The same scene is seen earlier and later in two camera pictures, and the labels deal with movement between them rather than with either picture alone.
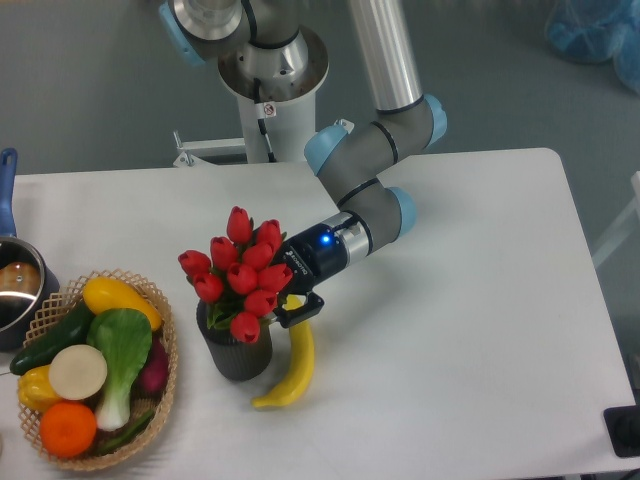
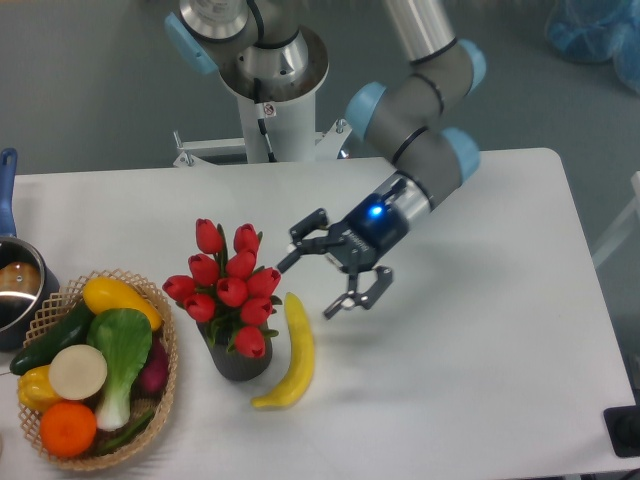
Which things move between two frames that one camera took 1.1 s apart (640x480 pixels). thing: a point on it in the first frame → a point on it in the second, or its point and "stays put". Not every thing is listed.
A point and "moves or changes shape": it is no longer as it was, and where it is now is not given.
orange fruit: x=68 y=429 stays put
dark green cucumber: x=71 y=330 stays put
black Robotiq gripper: x=314 y=256 → x=367 y=235
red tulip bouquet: x=236 y=276 moves or changes shape
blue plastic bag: x=598 y=31 stays put
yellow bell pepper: x=35 y=390 stays put
